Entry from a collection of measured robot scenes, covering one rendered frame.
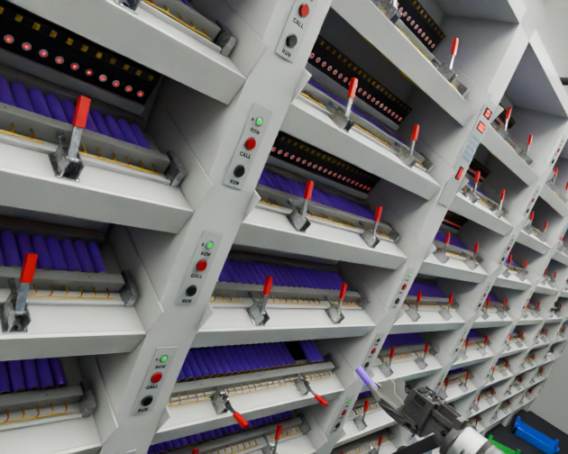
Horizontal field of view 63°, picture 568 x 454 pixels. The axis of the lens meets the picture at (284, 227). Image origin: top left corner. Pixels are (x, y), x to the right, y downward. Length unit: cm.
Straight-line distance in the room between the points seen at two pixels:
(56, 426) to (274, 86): 60
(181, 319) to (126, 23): 43
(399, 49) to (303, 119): 25
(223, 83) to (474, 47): 82
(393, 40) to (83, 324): 68
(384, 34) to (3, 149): 61
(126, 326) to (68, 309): 8
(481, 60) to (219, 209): 83
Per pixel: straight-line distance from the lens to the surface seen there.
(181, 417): 93
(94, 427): 85
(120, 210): 62
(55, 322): 68
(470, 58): 132
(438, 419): 108
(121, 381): 79
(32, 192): 57
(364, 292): 128
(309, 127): 78
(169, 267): 70
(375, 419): 173
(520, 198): 190
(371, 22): 84
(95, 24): 56
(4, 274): 67
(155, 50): 59
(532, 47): 143
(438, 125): 128
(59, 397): 82
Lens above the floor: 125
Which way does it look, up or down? 9 degrees down
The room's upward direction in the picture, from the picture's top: 23 degrees clockwise
